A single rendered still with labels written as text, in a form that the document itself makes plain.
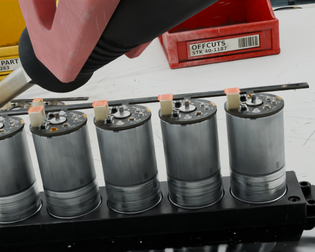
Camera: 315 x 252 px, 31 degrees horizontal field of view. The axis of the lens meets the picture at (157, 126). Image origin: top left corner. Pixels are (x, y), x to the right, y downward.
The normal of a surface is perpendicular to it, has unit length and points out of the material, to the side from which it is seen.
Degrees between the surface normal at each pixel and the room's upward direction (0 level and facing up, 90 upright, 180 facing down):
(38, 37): 99
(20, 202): 90
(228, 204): 0
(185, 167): 90
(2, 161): 90
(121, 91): 0
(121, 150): 90
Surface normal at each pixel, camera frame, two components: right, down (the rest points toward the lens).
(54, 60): -0.76, 0.46
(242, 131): -0.57, 0.38
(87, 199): 0.64, 0.23
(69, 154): 0.35, 0.33
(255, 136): -0.17, 0.40
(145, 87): -0.11, -0.91
